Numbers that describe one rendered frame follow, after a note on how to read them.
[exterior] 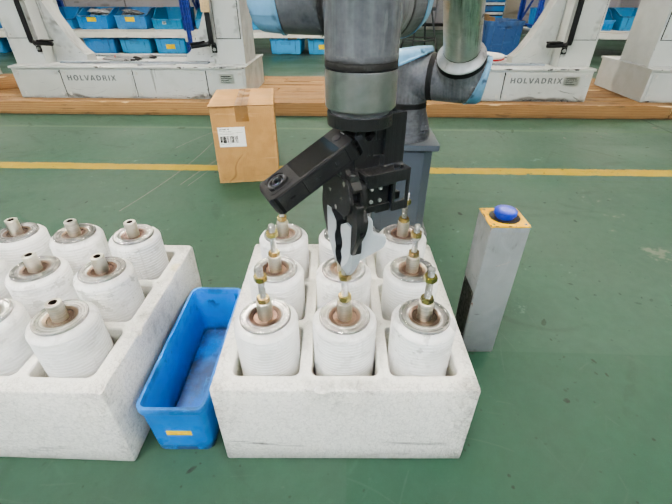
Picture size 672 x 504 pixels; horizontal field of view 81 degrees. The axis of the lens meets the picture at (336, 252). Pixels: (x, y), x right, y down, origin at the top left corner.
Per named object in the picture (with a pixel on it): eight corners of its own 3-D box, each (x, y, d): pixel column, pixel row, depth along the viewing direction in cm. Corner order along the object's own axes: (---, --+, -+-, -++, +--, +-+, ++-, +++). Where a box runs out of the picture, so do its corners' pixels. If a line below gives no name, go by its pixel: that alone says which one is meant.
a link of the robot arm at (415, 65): (391, 93, 117) (395, 41, 109) (437, 97, 112) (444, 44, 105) (378, 102, 108) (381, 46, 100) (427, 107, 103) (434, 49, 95)
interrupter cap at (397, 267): (421, 255, 73) (421, 252, 72) (441, 279, 67) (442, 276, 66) (382, 262, 71) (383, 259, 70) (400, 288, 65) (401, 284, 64)
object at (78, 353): (89, 371, 73) (49, 296, 63) (140, 373, 72) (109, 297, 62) (56, 419, 65) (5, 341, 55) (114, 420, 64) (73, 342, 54)
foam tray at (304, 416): (263, 304, 99) (255, 243, 89) (419, 304, 99) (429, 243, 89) (227, 458, 66) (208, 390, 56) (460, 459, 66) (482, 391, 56)
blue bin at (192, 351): (202, 327, 92) (192, 287, 85) (250, 327, 92) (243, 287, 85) (152, 453, 67) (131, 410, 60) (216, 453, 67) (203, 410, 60)
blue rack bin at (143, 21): (134, 26, 504) (129, 6, 492) (164, 26, 503) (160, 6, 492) (115, 29, 462) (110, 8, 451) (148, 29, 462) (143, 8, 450)
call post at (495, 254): (451, 328, 92) (478, 209, 74) (482, 328, 92) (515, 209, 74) (459, 352, 86) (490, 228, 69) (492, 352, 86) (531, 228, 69)
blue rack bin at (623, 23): (596, 27, 487) (602, 7, 476) (628, 27, 485) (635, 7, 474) (617, 31, 446) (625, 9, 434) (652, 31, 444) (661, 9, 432)
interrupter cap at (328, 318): (380, 323, 58) (380, 320, 58) (336, 344, 55) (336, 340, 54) (351, 295, 63) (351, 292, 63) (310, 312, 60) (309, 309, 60)
